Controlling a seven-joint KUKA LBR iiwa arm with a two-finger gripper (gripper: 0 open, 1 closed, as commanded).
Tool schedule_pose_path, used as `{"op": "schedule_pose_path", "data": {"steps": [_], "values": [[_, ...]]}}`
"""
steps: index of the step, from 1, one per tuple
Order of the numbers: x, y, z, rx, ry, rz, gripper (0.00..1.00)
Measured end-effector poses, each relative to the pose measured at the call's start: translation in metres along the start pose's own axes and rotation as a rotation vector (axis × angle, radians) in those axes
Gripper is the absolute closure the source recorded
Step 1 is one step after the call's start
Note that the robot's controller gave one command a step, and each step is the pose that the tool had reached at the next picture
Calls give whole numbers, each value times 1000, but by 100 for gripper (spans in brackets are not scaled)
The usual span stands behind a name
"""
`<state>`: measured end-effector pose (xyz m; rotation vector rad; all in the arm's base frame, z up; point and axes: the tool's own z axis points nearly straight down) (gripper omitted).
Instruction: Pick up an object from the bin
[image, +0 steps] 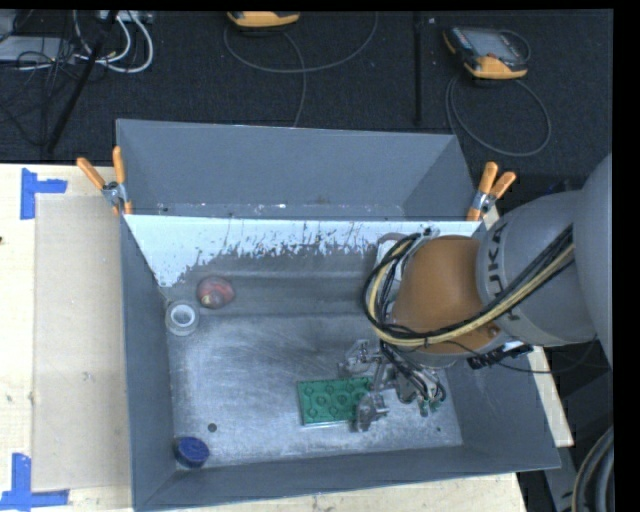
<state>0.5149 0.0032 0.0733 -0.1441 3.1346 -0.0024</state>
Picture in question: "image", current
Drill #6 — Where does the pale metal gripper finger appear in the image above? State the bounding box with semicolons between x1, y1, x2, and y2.
351;391;391;433
338;339;378;378

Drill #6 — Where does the dark green flat block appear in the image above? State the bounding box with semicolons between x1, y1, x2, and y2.
296;376;376;428

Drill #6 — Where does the grey metal bin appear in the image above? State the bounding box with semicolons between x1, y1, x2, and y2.
115;117;563;512

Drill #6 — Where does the red toy apple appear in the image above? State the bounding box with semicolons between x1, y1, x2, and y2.
195;275;236;310

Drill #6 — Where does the clear glass cup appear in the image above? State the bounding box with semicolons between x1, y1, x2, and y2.
164;299;201;338

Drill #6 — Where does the blue round lid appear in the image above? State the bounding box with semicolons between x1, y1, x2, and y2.
172;435;212;470

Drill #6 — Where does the pale wood flat board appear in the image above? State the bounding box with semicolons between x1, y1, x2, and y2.
30;192;133;494

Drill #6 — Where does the black cylinder on white bracket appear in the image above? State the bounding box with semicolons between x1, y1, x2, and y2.
466;341;534;371

